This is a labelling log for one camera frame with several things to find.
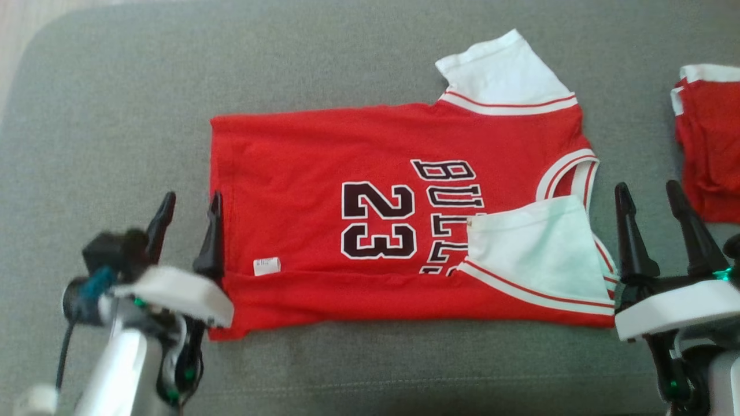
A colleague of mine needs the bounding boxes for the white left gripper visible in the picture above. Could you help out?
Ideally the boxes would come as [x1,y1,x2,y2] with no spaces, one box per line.
[113,191,235,406]

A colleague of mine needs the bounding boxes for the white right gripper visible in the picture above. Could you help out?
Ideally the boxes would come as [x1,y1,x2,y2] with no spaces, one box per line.
[614,180,740,414]

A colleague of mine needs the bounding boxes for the red shorts with white trim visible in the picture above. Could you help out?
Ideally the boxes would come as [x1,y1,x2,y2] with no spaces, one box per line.
[669,64,740,225]

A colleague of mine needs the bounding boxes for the red white number 23 jersey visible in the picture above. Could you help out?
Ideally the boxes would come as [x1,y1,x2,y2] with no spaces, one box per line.
[208,29,619,341]

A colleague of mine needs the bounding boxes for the grey sofa seat cushion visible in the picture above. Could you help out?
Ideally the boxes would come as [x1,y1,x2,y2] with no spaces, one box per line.
[0,0,740,416]

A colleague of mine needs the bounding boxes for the teal left cable connector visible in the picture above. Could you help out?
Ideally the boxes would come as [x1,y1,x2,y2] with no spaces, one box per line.
[75,266,116,313]

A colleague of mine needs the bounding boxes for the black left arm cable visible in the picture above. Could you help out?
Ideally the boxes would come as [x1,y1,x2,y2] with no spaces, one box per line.
[55,321,76,391]

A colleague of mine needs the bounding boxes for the white left cable label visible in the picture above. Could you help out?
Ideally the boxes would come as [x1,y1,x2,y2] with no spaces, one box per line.
[13,384,60,416]

